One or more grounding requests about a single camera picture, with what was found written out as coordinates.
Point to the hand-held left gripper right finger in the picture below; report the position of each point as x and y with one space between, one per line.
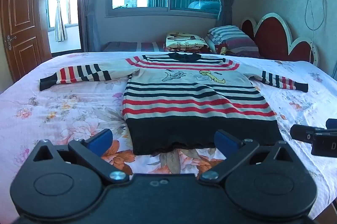
227 143

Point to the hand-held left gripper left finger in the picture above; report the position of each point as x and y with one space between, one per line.
99 142

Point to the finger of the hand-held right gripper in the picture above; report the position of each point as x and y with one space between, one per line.
301 132

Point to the striped knit sweater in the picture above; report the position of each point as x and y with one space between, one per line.
194 108

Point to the floral white bedsheet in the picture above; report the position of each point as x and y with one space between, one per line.
65 108

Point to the red patterned pillow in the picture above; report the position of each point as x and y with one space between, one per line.
223 49

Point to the grey striped bedding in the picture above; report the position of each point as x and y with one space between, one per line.
126 46

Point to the red and white headboard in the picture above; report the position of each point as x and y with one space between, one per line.
276 34

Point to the striped pillow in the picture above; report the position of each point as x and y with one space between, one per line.
231 37

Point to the brown wooden door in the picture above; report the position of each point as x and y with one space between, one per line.
23 29

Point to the white sheer curtain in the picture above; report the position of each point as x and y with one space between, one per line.
60 8

